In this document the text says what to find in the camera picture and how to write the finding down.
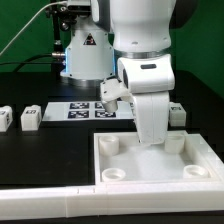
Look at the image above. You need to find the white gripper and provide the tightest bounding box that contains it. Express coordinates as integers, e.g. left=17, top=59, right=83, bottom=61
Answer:
left=100, top=54, right=175, bottom=145

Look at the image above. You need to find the white square tabletop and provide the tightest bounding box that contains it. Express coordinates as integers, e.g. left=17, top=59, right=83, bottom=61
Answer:
left=94, top=131, right=224, bottom=184

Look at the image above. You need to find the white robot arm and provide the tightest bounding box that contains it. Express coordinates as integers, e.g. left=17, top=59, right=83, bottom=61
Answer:
left=60, top=0, right=185, bottom=144

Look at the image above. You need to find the white marker sheet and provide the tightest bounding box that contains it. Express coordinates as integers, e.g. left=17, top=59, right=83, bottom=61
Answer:
left=43, top=101, right=133, bottom=121

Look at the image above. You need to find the white L-shaped fence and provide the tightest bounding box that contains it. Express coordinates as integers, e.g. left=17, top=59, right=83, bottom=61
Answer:
left=0, top=133, right=224, bottom=221

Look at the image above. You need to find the black camera stand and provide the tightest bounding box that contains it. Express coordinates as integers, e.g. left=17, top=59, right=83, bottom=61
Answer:
left=45, top=0, right=77, bottom=74

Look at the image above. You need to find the black cable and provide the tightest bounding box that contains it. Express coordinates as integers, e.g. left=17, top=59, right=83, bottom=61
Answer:
left=0, top=53, right=66, bottom=73

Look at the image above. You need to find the white cable left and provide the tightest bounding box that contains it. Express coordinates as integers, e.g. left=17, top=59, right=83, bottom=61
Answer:
left=0, top=0, right=69, bottom=57

